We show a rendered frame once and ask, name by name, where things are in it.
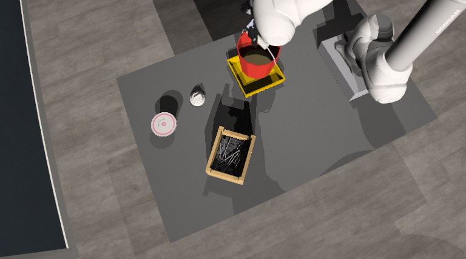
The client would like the yellow shallow tray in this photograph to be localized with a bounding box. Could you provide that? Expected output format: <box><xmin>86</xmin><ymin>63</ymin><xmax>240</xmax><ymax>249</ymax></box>
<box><xmin>227</xmin><ymin>56</ymin><xmax>285</xmax><ymax>98</ymax></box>

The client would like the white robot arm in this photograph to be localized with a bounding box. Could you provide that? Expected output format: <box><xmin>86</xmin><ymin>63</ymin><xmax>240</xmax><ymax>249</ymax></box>
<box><xmin>240</xmin><ymin>0</ymin><xmax>466</xmax><ymax>103</ymax></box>

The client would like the brown wooden crate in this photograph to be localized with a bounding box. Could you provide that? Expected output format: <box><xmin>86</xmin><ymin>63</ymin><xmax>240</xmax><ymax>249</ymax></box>
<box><xmin>205</xmin><ymin>126</ymin><xmax>256</xmax><ymax>185</ymax></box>

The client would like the grey kitchen timer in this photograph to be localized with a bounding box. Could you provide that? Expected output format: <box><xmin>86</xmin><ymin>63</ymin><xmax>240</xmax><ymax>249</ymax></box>
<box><xmin>190</xmin><ymin>92</ymin><xmax>205</xmax><ymax>106</ymax></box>

